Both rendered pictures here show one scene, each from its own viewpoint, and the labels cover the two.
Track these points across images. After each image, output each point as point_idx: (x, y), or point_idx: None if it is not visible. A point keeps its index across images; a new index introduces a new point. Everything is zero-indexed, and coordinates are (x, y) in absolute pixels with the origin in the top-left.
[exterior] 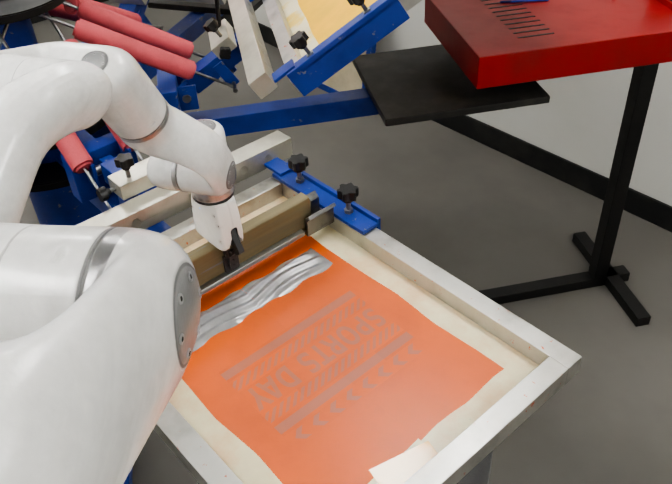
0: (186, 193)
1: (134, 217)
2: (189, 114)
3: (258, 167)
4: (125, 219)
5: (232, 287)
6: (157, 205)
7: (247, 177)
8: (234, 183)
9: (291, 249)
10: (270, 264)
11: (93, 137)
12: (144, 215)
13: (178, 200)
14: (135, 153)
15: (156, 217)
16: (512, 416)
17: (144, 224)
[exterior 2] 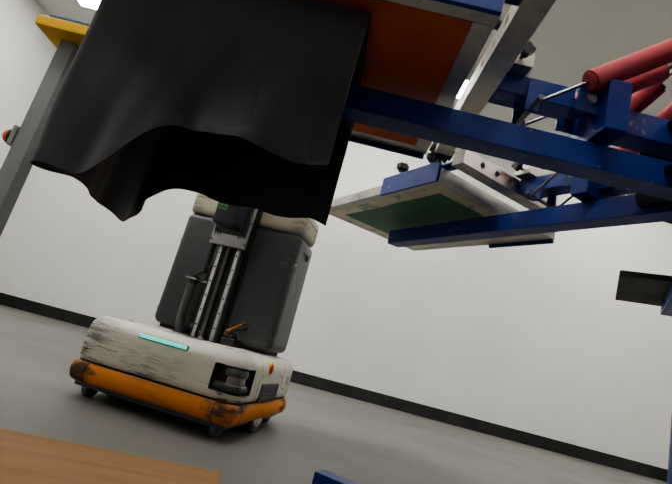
0: (481, 62)
1: (464, 91)
2: None
3: (514, 10)
4: (462, 94)
5: (364, 81)
6: (471, 78)
7: (506, 28)
8: (498, 40)
9: (376, 38)
10: (369, 56)
11: (642, 113)
12: (466, 89)
13: (477, 71)
14: (607, 98)
15: (468, 90)
16: None
17: (464, 98)
